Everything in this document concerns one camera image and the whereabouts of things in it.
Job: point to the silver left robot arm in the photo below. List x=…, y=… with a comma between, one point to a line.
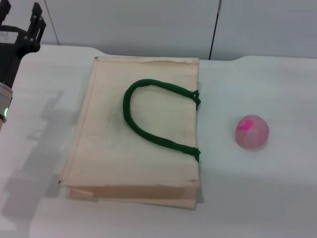
x=5, y=99

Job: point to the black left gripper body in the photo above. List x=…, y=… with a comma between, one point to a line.
x=10, y=57

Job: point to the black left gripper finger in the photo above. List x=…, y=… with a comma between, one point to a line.
x=36, y=27
x=3, y=10

